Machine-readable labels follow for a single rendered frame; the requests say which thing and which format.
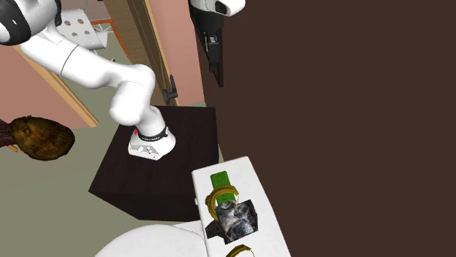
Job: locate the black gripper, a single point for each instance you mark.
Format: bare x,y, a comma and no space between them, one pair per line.
206,25

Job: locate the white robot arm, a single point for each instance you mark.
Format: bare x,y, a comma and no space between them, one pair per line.
107,73

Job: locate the dark brown robot stand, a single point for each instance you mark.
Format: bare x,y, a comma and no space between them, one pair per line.
178,142

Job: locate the white perforated chair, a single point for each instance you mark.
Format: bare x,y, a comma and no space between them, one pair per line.
82,30

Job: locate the green remote control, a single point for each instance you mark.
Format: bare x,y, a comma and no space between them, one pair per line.
219,179

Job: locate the yellow banana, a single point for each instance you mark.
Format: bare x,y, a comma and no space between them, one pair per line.
211,203
239,249

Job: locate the grey stone figure black base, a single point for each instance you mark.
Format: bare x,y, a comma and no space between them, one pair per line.
233,220

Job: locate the brown shaggy round object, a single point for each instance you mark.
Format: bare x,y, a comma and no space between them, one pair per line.
42,137

